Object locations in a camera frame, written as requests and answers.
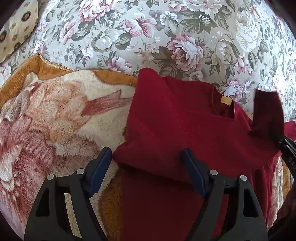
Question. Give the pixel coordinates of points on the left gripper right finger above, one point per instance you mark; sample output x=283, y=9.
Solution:
x=230, y=210

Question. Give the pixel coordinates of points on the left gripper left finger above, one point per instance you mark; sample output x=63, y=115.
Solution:
x=62, y=209

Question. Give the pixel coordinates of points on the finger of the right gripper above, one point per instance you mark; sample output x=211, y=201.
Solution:
x=287, y=148

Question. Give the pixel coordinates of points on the dark red sweater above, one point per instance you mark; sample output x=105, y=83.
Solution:
x=168, y=115

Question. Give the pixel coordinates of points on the plush floral fleece blanket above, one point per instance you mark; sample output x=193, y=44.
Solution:
x=55, y=120

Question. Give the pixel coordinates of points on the floral bed sheet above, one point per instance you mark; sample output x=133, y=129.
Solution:
x=238, y=46

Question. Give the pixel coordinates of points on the cream patterned pillow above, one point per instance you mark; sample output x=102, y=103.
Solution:
x=18, y=28

